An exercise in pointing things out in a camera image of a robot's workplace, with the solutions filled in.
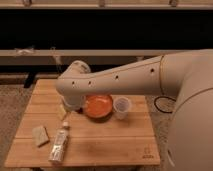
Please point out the orange bowl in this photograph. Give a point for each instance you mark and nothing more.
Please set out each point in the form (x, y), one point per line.
(98, 106)

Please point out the beige sponge block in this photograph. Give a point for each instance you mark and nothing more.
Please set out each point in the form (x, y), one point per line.
(40, 135)

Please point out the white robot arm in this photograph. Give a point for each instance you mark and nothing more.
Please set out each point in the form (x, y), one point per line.
(188, 76)

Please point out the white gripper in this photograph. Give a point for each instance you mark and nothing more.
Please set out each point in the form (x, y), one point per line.
(62, 112)

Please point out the clear plastic bottle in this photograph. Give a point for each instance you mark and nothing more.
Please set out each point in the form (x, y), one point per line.
(60, 143)

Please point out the wooden table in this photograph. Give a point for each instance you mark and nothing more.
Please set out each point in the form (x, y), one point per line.
(130, 141)

